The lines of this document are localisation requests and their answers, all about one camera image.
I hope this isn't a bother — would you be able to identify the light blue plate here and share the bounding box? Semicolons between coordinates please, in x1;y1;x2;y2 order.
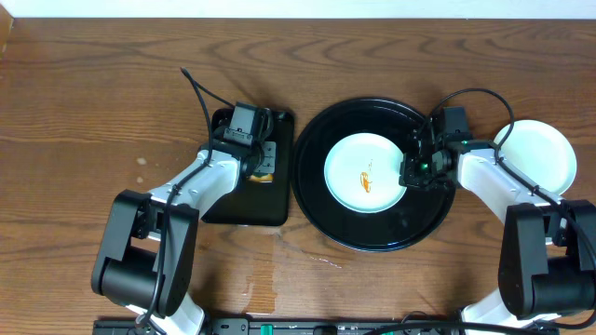
323;133;406;214
501;120;577;194

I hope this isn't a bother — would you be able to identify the green and yellow sponge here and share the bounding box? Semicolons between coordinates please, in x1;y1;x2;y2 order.
249;173;274;183

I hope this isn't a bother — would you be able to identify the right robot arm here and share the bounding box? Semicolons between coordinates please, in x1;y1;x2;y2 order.
400;126;595;328

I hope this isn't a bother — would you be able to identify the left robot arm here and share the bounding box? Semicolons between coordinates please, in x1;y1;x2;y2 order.
91;141;277;334

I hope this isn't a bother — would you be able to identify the black rectangular tray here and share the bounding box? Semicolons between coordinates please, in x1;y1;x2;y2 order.
202;111;294;226

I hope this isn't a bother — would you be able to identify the black round tray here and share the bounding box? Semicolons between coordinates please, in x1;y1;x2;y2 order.
292;98;455;251

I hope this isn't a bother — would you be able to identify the right black cable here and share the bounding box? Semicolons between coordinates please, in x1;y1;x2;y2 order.
418;87;596;331

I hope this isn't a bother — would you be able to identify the black cable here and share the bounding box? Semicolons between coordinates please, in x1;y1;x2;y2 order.
134;67;237;335
418;87;596;331

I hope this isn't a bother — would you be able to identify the left black cable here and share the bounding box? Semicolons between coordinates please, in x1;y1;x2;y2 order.
134;67;237;335

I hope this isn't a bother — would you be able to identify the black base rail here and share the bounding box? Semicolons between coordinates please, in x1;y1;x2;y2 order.
91;316;560;335

